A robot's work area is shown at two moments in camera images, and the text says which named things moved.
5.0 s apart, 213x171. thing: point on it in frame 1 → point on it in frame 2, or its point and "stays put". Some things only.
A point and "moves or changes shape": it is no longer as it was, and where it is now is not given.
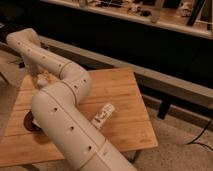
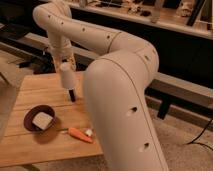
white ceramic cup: (42, 79) moves or changes shape
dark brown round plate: (28, 123) stays put
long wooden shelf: (188, 16) stays put
